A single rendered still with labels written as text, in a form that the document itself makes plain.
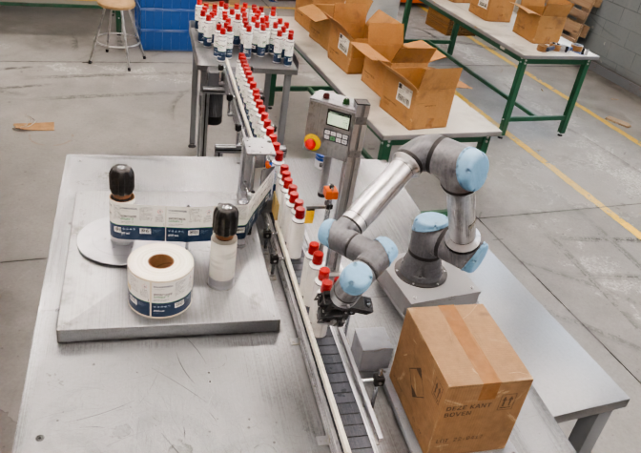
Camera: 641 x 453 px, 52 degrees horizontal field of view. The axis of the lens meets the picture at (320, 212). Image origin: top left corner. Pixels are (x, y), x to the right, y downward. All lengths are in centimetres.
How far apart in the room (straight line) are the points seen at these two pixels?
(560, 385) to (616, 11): 684
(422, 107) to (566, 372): 195
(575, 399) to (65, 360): 154
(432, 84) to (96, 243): 213
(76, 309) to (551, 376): 151
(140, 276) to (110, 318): 17
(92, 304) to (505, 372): 124
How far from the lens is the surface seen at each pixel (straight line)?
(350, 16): 482
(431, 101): 387
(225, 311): 216
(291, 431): 191
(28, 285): 373
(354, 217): 180
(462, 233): 212
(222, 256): 215
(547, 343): 245
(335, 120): 217
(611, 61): 873
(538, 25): 622
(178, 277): 205
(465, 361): 180
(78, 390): 200
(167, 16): 686
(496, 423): 191
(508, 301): 257
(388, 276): 238
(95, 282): 227
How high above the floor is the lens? 228
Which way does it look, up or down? 31 degrees down
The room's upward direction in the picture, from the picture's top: 9 degrees clockwise
